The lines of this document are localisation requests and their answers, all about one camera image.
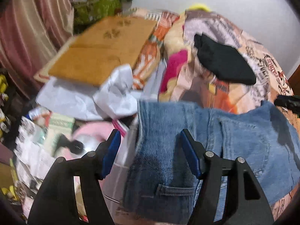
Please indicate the green storage box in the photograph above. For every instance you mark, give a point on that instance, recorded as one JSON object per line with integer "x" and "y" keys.
{"x": 93, "y": 11}

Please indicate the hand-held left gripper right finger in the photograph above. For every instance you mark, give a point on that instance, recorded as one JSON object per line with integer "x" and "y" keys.
{"x": 191, "y": 154}

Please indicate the magenta cloth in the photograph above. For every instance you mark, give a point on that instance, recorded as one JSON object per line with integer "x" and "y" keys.
{"x": 173, "y": 72}

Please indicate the printed blanket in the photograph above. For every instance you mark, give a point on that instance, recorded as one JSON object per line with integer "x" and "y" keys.
{"x": 204, "y": 91}

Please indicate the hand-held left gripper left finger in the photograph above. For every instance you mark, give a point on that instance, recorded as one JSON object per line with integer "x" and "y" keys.
{"x": 112, "y": 152}

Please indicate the yellow curved object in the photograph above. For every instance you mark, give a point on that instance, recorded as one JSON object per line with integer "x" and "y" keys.
{"x": 199, "y": 6}

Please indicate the pink round object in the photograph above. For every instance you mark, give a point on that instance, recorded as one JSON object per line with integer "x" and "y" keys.
{"x": 93, "y": 133}

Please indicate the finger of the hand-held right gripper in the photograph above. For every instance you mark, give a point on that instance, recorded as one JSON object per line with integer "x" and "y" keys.
{"x": 288, "y": 103}

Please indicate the black cloth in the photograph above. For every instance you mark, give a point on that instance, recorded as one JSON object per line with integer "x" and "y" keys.
{"x": 222, "y": 63}

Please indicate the striped pink curtain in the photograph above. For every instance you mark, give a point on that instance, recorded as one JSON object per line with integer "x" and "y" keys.
{"x": 30, "y": 28}

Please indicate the blue denim pants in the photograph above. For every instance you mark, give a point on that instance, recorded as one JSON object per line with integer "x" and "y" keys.
{"x": 164, "y": 145}

